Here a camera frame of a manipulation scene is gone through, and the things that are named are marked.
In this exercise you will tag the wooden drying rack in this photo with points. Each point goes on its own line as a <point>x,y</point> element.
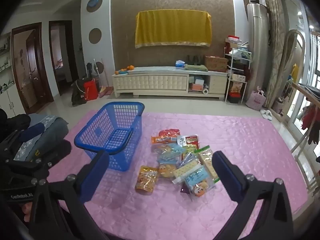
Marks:
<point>300,140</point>

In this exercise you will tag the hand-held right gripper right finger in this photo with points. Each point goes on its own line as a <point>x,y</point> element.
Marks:
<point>228,177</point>

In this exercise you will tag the round brown wall disc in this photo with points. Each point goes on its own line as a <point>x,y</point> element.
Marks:
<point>95,35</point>

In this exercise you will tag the black cloth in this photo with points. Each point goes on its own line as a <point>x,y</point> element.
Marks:
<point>15,120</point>

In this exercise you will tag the pink bag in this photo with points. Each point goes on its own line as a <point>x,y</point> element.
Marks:
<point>255,101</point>

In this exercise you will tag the broom with white pole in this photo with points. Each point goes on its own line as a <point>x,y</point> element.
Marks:
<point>101,90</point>

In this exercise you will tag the long orange snack packet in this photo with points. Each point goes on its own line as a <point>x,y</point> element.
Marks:
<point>162,139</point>

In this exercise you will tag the cream television cabinet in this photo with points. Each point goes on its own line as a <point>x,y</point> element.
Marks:
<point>150,82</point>

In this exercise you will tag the orange box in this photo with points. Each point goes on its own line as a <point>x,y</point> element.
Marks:
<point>197,87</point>

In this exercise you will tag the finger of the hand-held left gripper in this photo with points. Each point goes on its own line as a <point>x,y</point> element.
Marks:
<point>32,131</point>
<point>58,150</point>

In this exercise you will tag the brown doorway frame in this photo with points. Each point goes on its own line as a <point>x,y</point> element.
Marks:
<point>75,55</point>

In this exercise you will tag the brown wooden door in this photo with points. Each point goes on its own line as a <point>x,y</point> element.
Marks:
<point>33,65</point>

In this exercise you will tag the red hanging garment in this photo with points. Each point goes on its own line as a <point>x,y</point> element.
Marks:
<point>312,122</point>

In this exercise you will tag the orange yellow snack bag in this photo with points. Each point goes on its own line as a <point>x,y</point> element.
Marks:
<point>147,180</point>

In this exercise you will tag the white paper roll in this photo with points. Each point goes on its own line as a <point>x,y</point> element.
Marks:
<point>205,91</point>

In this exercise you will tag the brown cardboard box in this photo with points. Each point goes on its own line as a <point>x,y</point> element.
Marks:
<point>216,63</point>

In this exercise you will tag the yellow hanging garment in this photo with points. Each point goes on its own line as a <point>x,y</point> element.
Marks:
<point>295,72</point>

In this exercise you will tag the red yellow pickle packet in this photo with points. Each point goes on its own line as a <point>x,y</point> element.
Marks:
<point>192,140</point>

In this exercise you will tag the dark upright items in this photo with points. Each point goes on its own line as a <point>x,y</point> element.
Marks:
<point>195,60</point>

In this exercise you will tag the patterned beige curtain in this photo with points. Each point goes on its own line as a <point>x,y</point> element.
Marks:
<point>273,42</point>

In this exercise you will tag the folded grey blanket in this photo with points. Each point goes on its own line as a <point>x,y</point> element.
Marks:
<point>53,130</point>

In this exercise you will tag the red snack packet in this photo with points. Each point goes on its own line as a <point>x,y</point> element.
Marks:
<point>170,132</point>

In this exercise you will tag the red bag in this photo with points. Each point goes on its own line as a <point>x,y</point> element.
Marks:
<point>90,90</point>

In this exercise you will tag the red white box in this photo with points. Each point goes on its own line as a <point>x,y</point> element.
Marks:
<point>233,39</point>

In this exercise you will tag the blue plastic basket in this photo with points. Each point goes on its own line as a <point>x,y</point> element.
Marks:
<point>120,110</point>

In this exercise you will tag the pile of mixed snacks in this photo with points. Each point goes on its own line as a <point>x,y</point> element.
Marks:
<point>180,160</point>

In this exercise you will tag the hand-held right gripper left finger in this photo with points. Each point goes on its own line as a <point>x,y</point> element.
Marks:
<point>93,177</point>

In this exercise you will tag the blue tissue box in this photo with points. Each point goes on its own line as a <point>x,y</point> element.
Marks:
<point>180,64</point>

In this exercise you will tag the white slippers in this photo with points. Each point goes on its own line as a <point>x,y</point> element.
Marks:
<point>266,115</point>

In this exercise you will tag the black bag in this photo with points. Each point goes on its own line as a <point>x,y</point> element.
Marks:
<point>78,92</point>

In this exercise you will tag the clear cracker packet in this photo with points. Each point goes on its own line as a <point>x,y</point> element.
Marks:
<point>207,160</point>
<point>186,171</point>

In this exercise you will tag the blue fruit tray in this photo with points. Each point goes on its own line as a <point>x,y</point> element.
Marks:
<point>122,72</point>

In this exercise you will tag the standing air conditioner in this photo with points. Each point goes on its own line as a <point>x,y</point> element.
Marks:
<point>257,50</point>

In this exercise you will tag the green folded cushion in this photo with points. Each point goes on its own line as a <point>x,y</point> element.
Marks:
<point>196,67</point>

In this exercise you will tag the round blue wall plate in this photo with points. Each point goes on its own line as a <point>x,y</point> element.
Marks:
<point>94,3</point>

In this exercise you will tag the white metal rack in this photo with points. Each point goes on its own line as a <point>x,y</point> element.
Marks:
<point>231,80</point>

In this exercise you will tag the white wall cabinet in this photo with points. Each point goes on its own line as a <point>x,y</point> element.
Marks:
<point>7,97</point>

